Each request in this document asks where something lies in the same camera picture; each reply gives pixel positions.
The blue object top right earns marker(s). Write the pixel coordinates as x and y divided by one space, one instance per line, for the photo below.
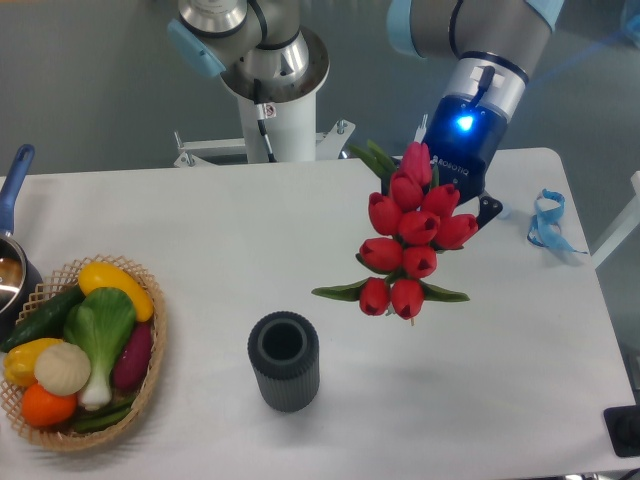
629 21

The dark grey ribbed vase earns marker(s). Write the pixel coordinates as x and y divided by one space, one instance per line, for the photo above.
283 349

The green bok choy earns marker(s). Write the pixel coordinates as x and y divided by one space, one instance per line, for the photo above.
100 326

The white frame at right edge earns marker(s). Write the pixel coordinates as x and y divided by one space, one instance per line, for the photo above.
619 229

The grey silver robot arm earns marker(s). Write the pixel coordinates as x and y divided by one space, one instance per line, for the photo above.
274 66

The orange fruit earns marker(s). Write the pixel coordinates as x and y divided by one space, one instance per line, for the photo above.
41 408

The purple sweet potato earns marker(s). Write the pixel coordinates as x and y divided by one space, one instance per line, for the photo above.
131 367

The yellow squash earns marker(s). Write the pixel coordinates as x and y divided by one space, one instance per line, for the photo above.
97 275

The green cucumber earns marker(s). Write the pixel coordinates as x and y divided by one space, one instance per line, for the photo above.
47 321

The red tulip bouquet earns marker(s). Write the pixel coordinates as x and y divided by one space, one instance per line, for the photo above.
414 217

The small blue white cap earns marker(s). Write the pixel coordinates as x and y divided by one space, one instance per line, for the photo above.
505 212

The blue handled saucepan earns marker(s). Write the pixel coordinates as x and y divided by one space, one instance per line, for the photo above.
19 276

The white garlic bulb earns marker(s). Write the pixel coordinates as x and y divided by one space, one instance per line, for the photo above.
62 369

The green pea pods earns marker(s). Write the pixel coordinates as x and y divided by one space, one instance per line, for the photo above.
103 418

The yellow bell pepper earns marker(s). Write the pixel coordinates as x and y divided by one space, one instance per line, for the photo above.
19 362

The black device at edge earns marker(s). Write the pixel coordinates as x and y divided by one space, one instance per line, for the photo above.
623 428

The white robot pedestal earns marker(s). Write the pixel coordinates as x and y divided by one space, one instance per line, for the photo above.
271 132

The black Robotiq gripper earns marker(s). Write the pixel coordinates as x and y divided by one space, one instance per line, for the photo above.
462 139

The woven wicker basket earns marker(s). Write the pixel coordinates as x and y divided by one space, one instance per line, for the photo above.
61 437

